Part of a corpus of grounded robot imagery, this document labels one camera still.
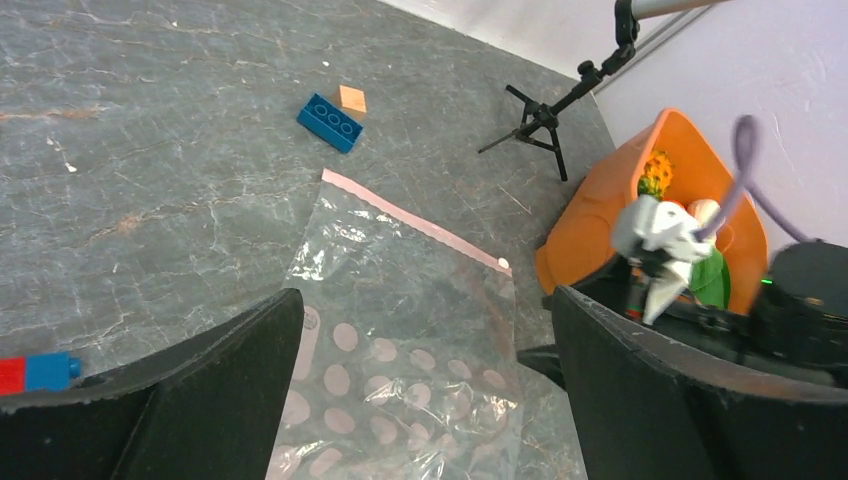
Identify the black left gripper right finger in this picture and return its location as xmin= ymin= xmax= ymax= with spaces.
xmin=552 ymin=287 xmax=847 ymax=479

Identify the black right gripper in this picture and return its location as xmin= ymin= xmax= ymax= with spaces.
xmin=572 ymin=239 xmax=848 ymax=389

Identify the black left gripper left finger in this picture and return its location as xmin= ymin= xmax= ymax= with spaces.
xmin=1 ymin=288 xmax=304 ymax=479

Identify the clear pink-dotted zip bag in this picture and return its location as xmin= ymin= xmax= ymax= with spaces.
xmin=267 ymin=170 xmax=524 ymax=479

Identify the toy bok choy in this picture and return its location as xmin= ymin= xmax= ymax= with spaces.
xmin=687 ymin=199 xmax=731 ymax=309

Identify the red and blue lego block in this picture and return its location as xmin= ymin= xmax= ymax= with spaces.
xmin=0 ymin=352 xmax=82 ymax=396

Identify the toy pineapple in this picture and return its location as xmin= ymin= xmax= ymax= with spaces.
xmin=637 ymin=150 xmax=673 ymax=201

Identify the blue lego brick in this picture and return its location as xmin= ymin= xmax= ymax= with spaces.
xmin=296 ymin=93 xmax=364 ymax=154

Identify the small wooden cube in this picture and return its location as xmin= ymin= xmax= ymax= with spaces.
xmin=334 ymin=85 xmax=367 ymax=118

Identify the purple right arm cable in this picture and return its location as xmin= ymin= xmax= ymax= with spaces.
xmin=695 ymin=115 xmax=813 ymax=245

